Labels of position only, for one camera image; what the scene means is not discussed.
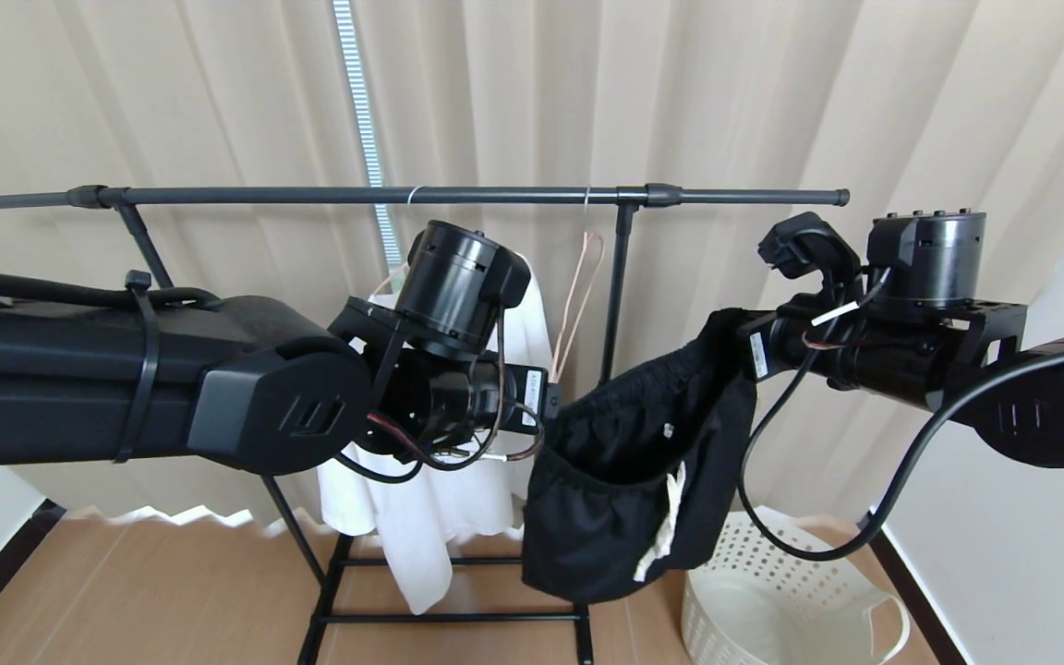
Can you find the black garment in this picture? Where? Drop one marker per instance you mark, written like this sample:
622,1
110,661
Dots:
606,517

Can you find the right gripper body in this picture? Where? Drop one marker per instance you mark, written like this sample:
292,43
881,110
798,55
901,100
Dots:
864,356

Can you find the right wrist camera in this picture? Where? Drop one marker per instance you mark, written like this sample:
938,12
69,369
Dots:
804,245

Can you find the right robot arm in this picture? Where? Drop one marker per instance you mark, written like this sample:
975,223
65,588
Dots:
1031,397

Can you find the pink clothes hanger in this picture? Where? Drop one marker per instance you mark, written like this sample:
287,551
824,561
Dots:
578,305
415,194

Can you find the white laundry basket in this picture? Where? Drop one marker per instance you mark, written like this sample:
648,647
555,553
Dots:
772,610

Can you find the beige curtain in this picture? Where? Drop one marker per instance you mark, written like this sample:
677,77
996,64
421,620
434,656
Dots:
772,92

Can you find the white printed t-shirt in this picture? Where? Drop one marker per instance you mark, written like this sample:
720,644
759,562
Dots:
421,526

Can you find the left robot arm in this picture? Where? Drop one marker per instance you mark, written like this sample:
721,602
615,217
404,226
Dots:
79,379

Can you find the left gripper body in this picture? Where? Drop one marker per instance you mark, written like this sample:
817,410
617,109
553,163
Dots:
458,406

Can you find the black clothes rack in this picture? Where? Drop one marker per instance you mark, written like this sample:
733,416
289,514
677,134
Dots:
264,196

